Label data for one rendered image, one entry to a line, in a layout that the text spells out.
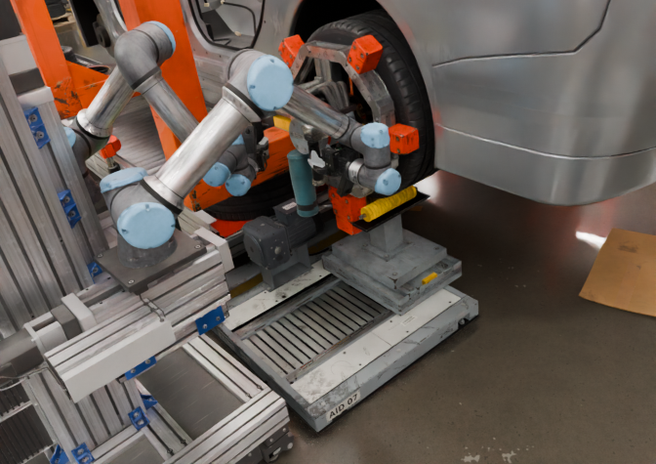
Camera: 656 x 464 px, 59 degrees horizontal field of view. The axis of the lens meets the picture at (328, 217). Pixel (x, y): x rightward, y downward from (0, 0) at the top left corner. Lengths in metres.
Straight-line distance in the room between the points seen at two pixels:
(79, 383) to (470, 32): 1.30
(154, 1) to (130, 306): 1.10
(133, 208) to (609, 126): 1.13
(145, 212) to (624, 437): 1.57
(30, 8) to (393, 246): 2.65
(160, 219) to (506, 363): 1.41
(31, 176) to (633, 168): 1.50
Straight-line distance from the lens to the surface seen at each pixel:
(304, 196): 2.23
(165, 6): 2.22
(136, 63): 1.70
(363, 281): 2.42
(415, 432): 2.06
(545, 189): 1.69
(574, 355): 2.35
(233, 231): 2.73
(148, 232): 1.36
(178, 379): 2.12
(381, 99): 1.90
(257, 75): 1.33
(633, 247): 2.93
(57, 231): 1.65
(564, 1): 1.51
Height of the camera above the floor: 1.58
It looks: 29 degrees down
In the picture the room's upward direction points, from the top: 9 degrees counter-clockwise
